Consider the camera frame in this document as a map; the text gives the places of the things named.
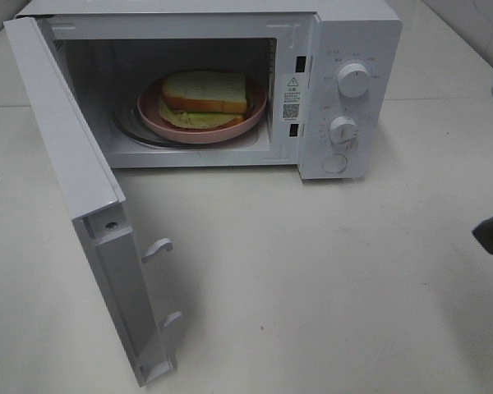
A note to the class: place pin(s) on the white lower timer knob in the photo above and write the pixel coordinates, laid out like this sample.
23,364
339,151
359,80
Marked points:
343,129

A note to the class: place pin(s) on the white upper microwave knob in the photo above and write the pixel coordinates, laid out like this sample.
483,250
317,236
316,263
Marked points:
353,79

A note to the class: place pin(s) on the white microwave door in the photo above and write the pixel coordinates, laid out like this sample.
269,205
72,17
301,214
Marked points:
96,205

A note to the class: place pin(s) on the sandwich with lettuce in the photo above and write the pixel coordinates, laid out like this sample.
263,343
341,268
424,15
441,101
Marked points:
202,100

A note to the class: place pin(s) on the pink round plate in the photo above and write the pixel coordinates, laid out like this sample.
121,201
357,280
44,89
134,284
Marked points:
148,104

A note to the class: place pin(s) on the white microwave oven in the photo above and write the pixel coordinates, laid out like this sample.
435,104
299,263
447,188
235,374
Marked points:
110,51

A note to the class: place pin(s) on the round door release button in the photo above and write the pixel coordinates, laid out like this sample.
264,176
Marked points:
335,163

